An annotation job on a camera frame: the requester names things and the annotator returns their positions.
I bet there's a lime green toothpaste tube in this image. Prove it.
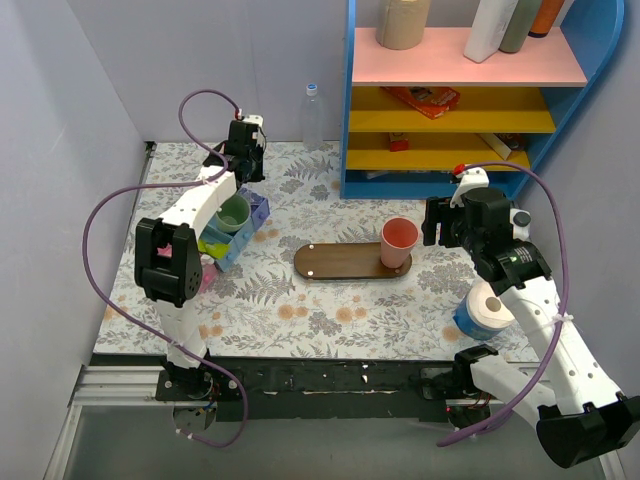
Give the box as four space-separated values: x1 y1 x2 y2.
198 239 230 259

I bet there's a light blue drawer box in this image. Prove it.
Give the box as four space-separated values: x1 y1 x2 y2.
200 220 255 272

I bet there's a blue wooden shelf unit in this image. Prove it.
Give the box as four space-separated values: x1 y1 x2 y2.
340 1 625 199

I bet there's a white tall bottle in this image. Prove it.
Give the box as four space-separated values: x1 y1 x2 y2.
463 0 518 63

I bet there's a beige paper towel roll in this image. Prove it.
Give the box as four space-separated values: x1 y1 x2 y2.
376 0 431 50

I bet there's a pink drawer box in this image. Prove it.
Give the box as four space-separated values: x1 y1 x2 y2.
199 255 218 293

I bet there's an oval wooden tray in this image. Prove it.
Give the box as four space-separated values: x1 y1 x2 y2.
294 242 412 280

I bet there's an orange bottle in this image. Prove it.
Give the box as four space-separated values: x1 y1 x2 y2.
529 0 565 38

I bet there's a white brown flat box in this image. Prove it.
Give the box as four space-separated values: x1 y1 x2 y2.
477 133 527 160

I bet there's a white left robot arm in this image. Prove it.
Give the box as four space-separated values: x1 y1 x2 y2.
134 115 266 400

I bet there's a purple drawer box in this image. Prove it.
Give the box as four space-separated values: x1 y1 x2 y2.
238 187 270 232

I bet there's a clear plastic water bottle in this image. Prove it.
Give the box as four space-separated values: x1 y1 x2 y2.
301 83 323 151

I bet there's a red orange snack box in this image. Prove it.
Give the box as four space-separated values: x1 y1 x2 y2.
382 86 461 120

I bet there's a toilet paper roll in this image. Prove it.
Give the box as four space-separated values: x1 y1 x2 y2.
453 280 515 340

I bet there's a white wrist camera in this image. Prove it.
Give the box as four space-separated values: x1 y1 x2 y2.
239 115 267 149
450 164 489 208

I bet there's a grey green bottle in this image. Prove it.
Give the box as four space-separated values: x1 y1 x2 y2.
499 0 542 54

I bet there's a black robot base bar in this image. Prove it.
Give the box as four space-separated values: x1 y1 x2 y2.
155 357 499 428

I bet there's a green plastic cup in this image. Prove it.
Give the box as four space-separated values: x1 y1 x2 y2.
215 194 251 234

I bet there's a pink plastic cup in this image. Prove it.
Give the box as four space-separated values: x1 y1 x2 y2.
381 217 420 268

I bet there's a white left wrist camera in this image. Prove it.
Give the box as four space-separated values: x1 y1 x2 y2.
239 115 267 149

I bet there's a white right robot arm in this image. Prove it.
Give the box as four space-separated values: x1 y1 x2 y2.
421 187 639 468

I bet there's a white bottle grey cap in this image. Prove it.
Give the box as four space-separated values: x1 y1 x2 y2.
510 208 531 241

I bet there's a red small box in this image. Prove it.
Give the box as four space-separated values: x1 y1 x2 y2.
388 132 410 152

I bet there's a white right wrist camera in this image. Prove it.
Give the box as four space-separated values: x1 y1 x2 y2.
450 164 489 208

